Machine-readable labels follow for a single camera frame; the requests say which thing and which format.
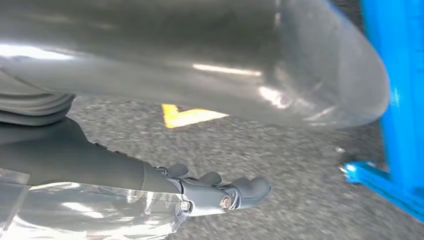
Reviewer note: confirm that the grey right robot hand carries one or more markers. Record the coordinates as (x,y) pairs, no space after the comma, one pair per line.
(82,159)

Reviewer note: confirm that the blue steel shelf rack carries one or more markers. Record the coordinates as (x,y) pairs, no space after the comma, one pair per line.
(404,82)

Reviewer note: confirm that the yellow floor tape square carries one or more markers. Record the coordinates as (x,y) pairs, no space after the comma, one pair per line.
(175,119)

